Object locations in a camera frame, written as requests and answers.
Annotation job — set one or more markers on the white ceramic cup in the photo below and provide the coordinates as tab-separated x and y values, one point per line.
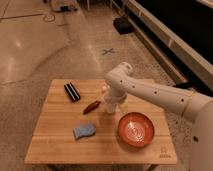
111	108

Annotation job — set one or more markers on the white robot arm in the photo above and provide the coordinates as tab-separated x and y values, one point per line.
194	106

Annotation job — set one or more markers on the red ceramic bowl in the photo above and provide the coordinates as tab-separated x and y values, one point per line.
136	129

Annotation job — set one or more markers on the red chili pepper toy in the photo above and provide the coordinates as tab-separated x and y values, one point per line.
91	106

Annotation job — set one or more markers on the blue sponge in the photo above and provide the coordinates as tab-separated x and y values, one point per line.
85	130

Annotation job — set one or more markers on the wooden table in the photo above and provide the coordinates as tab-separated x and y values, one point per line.
53	141

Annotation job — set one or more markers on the black box on floor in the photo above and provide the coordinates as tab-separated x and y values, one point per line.
122	25

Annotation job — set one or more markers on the equipment base on floor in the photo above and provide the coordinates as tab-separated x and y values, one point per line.
63	5

